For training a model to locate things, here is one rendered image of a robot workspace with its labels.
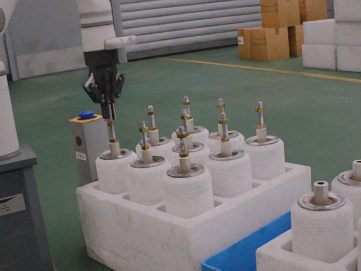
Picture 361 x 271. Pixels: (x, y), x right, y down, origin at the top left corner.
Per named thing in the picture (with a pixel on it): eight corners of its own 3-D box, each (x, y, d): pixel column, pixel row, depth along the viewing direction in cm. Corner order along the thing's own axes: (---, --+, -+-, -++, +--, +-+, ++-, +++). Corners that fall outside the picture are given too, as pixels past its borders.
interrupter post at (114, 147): (123, 154, 118) (120, 140, 117) (117, 157, 115) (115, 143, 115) (114, 154, 119) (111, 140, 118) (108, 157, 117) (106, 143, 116)
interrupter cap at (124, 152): (137, 151, 119) (137, 148, 119) (121, 161, 112) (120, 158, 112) (110, 151, 122) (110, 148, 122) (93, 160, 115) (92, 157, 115)
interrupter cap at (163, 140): (134, 144, 126) (133, 141, 126) (161, 137, 129) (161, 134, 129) (148, 149, 119) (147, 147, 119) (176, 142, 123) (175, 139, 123)
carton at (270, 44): (289, 58, 480) (287, 26, 472) (268, 61, 471) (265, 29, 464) (272, 56, 507) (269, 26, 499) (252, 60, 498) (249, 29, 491)
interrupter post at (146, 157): (153, 165, 107) (150, 149, 106) (141, 166, 107) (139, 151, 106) (154, 161, 109) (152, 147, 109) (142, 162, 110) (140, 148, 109)
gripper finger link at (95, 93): (83, 82, 109) (97, 97, 113) (79, 88, 108) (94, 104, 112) (92, 81, 107) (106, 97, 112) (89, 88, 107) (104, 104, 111)
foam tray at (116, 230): (197, 313, 95) (188, 228, 91) (87, 256, 124) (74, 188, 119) (313, 237, 120) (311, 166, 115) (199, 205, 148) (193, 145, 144)
